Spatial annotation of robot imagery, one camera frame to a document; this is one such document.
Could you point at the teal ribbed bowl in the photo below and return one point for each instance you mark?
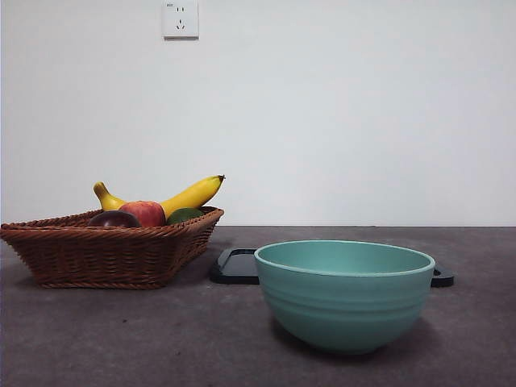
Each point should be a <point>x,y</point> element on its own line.
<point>342,306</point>

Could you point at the dark purple plum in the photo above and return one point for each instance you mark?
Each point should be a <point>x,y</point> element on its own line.
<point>115,219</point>

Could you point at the yellow banana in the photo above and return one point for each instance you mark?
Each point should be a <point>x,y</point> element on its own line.
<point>189,193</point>

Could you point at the green round fruit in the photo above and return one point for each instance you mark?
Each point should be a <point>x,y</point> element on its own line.
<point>183,214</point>

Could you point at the black rectangular tray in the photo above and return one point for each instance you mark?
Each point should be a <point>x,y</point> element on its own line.
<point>234,270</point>

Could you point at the red apple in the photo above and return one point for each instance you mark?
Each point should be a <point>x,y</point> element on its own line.
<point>147,213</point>

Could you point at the brown wicker basket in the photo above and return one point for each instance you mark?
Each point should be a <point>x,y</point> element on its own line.
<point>101,258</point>

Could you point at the white wall power socket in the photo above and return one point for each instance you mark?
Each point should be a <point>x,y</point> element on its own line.
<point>180,20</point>

